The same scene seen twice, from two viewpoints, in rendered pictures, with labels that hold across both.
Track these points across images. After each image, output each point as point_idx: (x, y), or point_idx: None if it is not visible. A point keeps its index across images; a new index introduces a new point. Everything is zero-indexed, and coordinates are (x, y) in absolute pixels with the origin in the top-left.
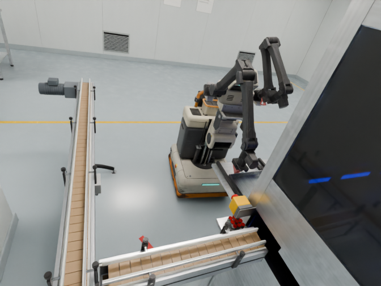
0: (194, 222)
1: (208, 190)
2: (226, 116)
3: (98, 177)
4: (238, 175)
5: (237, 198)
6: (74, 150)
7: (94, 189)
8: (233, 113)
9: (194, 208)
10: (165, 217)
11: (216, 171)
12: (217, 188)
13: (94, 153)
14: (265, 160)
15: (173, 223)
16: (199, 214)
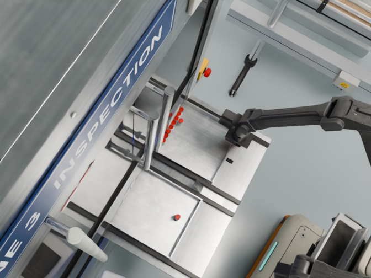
0: (238, 210)
1: (263, 257)
2: (339, 220)
3: (350, 81)
4: (231, 144)
5: (204, 62)
6: (364, 3)
7: (307, 0)
8: (343, 251)
9: (255, 230)
10: (269, 183)
11: (256, 131)
12: (257, 270)
13: (360, 32)
14: (224, 227)
15: (255, 183)
16: (242, 229)
